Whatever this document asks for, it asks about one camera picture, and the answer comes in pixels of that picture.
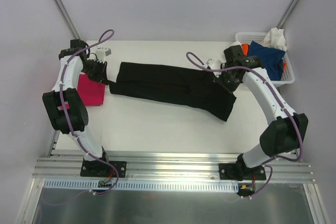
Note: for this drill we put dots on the white t shirt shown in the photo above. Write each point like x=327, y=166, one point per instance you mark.
x=236, y=43

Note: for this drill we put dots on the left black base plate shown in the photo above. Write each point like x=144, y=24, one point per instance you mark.
x=98, y=169

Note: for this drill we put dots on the black t shirt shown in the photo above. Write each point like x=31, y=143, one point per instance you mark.
x=174, y=85

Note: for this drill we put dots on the white slotted cable duct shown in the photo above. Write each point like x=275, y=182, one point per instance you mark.
x=141, y=185

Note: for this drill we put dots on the aluminium mounting rail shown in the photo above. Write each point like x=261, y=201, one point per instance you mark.
x=168, y=166

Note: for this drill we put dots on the orange t shirt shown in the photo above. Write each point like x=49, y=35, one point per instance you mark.
x=245, y=48

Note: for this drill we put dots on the white plastic basket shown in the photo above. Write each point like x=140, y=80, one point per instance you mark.
x=288, y=76

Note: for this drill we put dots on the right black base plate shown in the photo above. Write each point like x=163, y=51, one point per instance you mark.
x=229, y=171

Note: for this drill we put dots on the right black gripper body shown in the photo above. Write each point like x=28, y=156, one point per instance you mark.
x=220, y=77

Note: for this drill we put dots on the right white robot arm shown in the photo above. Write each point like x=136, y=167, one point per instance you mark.
x=286, y=128

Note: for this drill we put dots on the white cloth in basket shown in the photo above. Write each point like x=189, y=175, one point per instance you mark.
x=275, y=39

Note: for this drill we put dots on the blue t shirt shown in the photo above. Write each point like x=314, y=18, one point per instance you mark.
x=271, y=58

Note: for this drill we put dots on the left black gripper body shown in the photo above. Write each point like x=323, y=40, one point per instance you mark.
x=99, y=71

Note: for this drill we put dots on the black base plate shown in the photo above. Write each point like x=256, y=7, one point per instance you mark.
x=98, y=169
x=229, y=171

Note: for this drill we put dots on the folded pink t shirt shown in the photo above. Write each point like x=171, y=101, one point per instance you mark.
x=89, y=92

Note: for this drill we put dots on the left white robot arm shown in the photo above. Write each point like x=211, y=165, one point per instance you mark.
x=64, y=106

